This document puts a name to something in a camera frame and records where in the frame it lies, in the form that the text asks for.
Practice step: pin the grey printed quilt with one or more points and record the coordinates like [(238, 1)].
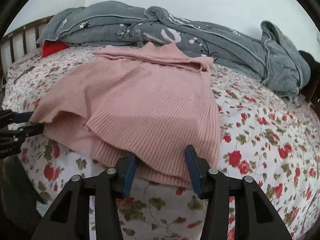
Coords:
[(175, 35)]

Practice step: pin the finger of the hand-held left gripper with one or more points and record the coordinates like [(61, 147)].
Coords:
[(30, 130), (23, 117)]

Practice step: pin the dark grey cloth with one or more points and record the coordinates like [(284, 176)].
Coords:
[(17, 200)]

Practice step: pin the red cloth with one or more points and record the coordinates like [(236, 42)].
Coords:
[(52, 48)]

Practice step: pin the wooden slatted headboard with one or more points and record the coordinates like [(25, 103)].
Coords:
[(25, 36)]

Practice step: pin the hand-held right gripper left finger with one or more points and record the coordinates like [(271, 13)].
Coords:
[(128, 177)]

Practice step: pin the dark object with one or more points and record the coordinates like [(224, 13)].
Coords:
[(311, 60)]

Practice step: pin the floral bed sheet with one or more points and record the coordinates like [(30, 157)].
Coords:
[(262, 135)]

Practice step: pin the pink ribbed knit sweater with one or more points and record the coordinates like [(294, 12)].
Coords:
[(140, 105)]

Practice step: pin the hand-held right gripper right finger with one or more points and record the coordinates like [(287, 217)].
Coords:
[(193, 170)]

